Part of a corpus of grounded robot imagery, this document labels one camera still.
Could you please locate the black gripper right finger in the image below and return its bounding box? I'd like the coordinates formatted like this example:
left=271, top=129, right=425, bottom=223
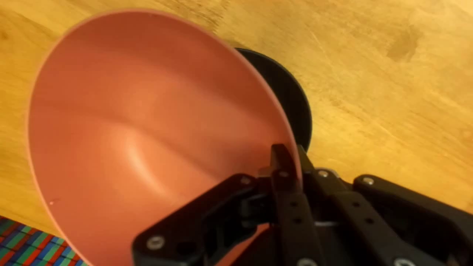
left=298, top=145, right=473, bottom=266

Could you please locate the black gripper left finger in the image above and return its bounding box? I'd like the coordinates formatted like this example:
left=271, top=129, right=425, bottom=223
left=131, top=143, right=329, bottom=266

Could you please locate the pink bowl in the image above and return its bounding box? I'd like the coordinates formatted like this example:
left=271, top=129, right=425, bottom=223
left=27, top=7, right=305, bottom=266

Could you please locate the black bowl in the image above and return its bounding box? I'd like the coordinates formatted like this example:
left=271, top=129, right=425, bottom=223
left=234, top=46, right=315, bottom=154

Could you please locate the multicoloured striped backdrop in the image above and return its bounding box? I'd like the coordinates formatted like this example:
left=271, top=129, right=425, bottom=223
left=0, top=214, right=89, bottom=266

